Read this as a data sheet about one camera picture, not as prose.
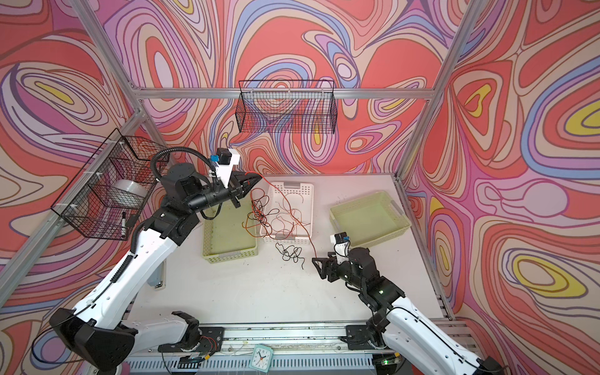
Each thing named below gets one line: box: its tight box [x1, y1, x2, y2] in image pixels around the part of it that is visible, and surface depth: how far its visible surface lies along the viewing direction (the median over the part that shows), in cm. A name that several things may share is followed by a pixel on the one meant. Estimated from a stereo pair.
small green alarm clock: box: [248, 343, 274, 374], surface depth 70 cm
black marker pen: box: [121, 211, 127, 239], surface depth 73 cm
